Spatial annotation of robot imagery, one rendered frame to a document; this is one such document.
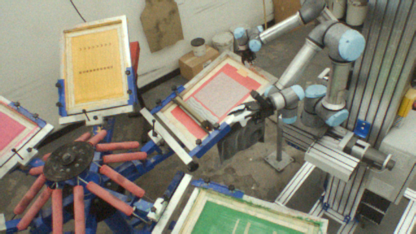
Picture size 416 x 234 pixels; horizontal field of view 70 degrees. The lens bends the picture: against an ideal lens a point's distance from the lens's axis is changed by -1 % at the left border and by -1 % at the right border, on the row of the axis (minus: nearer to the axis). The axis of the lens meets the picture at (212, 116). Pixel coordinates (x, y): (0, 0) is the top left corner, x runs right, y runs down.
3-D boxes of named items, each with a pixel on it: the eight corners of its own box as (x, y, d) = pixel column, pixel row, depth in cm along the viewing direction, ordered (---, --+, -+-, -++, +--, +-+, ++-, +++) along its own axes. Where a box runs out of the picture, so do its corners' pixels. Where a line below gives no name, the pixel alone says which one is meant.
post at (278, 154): (279, 148, 326) (280, 77, 260) (294, 160, 312) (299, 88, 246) (264, 158, 318) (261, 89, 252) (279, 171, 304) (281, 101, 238)
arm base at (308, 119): (330, 116, 179) (333, 103, 172) (318, 130, 172) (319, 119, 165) (307, 106, 187) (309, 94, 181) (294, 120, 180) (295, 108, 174)
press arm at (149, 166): (234, 110, 252) (234, 105, 248) (239, 114, 248) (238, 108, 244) (97, 196, 209) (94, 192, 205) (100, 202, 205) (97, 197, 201)
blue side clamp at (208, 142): (227, 125, 208) (223, 119, 203) (231, 129, 205) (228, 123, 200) (194, 155, 204) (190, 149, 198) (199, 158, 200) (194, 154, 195)
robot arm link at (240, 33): (245, 32, 197) (233, 35, 200) (249, 44, 205) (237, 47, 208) (245, 24, 202) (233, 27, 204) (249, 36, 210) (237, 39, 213)
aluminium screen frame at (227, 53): (228, 52, 250) (227, 49, 247) (279, 82, 213) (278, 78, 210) (156, 114, 237) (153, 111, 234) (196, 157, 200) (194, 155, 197)
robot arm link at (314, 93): (316, 97, 178) (318, 78, 169) (331, 110, 169) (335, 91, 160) (299, 104, 176) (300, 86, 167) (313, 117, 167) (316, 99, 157)
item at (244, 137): (258, 134, 261) (257, 106, 239) (265, 140, 255) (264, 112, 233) (216, 163, 245) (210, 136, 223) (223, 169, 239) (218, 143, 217)
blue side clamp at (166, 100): (184, 90, 244) (181, 84, 239) (188, 92, 241) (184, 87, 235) (156, 114, 239) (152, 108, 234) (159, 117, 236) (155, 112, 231)
